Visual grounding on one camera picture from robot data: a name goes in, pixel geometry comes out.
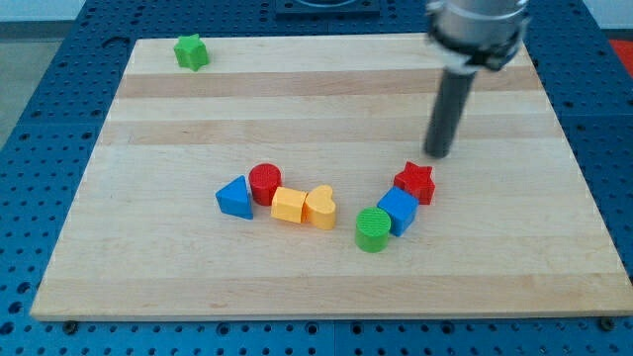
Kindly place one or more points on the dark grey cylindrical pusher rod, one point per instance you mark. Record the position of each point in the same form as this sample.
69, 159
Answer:
452, 96

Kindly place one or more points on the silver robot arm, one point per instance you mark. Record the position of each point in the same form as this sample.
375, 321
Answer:
470, 35

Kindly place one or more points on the yellow heart block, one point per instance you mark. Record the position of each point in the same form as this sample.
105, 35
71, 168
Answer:
320, 208

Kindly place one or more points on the red star block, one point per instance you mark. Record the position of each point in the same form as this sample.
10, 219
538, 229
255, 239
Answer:
417, 181

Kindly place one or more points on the blue cube block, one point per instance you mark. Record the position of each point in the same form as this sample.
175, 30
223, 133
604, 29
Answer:
401, 207

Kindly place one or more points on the green cylinder block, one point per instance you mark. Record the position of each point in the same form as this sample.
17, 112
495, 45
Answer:
372, 229

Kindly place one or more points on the wooden board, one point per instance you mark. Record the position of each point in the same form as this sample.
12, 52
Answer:
286, 179

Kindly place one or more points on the yellow hexagon block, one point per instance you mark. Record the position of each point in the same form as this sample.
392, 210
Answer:
288, 205

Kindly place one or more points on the red cylinder block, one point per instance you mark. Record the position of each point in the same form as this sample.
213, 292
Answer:
264, 179

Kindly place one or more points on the blue triangle block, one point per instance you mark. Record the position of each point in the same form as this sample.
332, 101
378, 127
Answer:
234, 199

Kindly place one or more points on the green star block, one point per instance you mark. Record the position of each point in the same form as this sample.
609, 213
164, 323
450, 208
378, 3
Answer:
191, 52

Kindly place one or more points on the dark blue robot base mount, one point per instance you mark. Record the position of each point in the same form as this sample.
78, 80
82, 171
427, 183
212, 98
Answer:
292, 8

